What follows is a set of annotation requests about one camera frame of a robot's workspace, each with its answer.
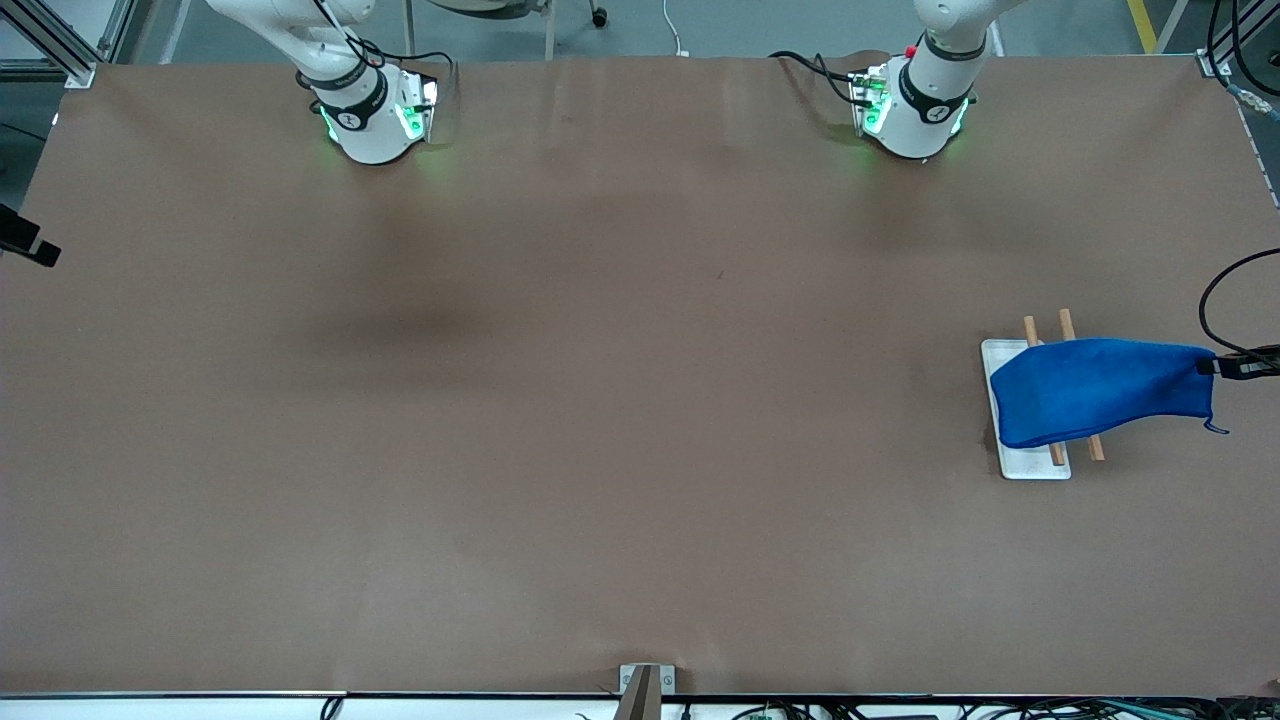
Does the blue towel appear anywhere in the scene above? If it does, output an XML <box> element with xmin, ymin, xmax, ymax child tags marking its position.
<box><xmin>988</xmin><ymin>338</ymin><xmax>1231</xmax><ymax>449</ymax></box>

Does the white rack with wooden bars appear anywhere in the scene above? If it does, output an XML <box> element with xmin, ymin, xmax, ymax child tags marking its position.
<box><xmin>980</xmin><ymin>308</ymin><xmax>1106</xmax><ymax>481</ymax></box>

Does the chair base with caster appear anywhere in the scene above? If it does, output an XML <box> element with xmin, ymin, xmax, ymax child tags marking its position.
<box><xmin>405</xmin><ymin>0</ymin><xmax>611</xmax><ymax>61</ymax></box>

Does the brown table cover sheet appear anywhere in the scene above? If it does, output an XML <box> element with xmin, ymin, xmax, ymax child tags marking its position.
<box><xmin>0</xmin><ymin>50</ymin><xmax>1280</xmax><ymax>698</ymax></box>

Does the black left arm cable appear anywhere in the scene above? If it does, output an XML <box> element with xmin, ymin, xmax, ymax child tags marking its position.
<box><xmin>1198</xmin><ymin>0</ymin><xmax>1280</xmax><ymax>357</ymax></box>

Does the aluminium frame profile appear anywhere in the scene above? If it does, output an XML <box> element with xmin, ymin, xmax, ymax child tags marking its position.
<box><xmin>1197</xmin><ymin>0</ymin><xmax>1280</xmax><ymax>78</ymax></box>
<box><xmin>0</xmin><ymin>0</ymin><xmax>96</xmax><ymax>89</ymax></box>

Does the black right base cable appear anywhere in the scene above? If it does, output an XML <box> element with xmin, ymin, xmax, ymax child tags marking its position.
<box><xmin>345</xmin><ymin>35</ymin><xmax>456</xmax><ymax>81</ymax></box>

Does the black base cable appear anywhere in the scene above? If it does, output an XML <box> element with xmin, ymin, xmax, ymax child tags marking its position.
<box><xmin>770</xmin><ymin>50</ymin><xmax>866</xmax><ymax>106</ymax></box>
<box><xmin>345</xmin><ymin>35</ymin><xmax>456</xmax><ymax>81</ymax></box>

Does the black left base cable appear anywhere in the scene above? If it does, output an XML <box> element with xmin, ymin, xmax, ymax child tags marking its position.
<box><xmin>770</xmin><ymin>50</ymin><xmax>866</xmax><ymax>106</ymax></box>

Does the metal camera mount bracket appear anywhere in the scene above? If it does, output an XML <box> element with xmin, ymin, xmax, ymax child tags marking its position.
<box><xmin>618</xmin><ymin>664</ymin><xmax>677</xmax><ymax>720</ymax></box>

